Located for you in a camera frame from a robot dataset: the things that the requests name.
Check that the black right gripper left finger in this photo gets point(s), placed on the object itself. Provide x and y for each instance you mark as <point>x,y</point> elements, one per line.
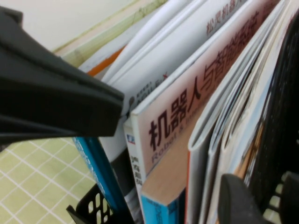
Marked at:
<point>58,100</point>

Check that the grey white folded brochure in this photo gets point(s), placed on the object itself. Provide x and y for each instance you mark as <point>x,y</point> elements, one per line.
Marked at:
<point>149,42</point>

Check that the white spine dark cover book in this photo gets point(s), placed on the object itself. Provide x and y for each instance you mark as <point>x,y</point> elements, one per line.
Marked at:
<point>134,168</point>

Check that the black plastic book holder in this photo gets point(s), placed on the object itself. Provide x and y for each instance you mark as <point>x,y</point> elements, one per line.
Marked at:
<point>282,116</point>

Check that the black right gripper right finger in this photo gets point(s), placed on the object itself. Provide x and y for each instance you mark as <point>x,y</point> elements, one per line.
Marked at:
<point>238,205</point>

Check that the red cover magazine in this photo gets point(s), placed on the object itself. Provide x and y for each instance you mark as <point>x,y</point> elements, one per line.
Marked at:
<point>198,175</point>

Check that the thin white brochure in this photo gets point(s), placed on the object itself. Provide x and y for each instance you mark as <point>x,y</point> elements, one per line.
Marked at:
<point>212,168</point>

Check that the blue hardcover book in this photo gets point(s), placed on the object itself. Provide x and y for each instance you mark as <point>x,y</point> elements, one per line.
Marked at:
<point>94,158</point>

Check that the white brochure red title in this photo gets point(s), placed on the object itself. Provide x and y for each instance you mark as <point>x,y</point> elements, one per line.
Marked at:
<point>187,46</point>

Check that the blue spine short book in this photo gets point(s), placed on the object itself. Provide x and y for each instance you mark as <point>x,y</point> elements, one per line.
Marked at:
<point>163,177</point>

